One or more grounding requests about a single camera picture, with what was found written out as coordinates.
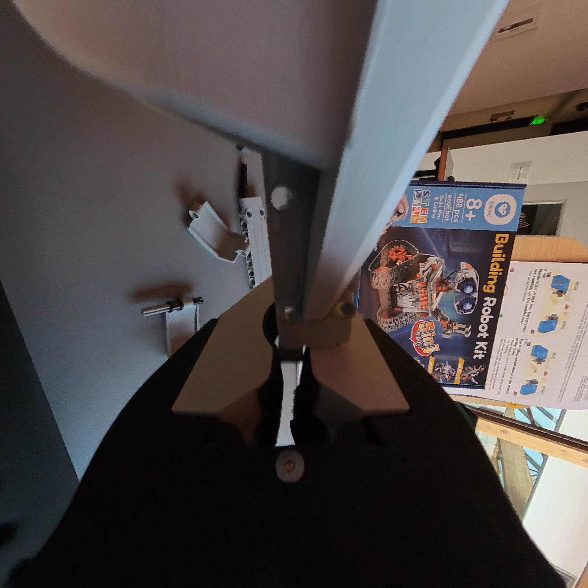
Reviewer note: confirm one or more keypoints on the short grey toy panel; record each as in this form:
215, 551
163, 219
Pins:
181, 330

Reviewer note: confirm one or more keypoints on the curved grey toy panel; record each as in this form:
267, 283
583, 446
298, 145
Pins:
206, 225

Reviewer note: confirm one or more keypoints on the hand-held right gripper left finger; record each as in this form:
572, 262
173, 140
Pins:
220, 367

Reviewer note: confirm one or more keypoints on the long grey toy panel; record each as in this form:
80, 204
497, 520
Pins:
257, 239

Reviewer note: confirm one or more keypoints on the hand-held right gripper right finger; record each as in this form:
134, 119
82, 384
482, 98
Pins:
363, 372

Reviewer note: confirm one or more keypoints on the grey desk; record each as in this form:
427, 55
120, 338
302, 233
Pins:
92, 183

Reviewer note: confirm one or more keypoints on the grey toy beam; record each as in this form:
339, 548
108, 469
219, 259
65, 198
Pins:
294, 257

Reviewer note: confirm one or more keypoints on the white printed task sheet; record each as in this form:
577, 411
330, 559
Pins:
542, 330

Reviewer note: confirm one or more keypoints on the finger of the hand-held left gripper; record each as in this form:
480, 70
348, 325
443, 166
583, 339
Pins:
275, 69

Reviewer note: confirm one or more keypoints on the grey axle with black pin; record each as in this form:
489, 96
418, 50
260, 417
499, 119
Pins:
183, 303

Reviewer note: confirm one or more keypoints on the blue toy robot box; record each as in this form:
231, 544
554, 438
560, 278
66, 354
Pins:
436, 294

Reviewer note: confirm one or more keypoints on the black toy pin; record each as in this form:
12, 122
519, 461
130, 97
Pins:
242, 183

